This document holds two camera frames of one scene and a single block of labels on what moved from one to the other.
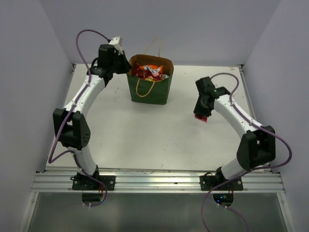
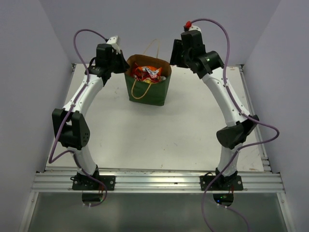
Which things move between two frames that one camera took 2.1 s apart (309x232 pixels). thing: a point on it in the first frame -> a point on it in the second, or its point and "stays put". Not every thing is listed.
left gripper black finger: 125,65 stays put
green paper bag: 150,79 stays put
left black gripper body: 115,64 stays put
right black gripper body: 202,109 -> 187,58
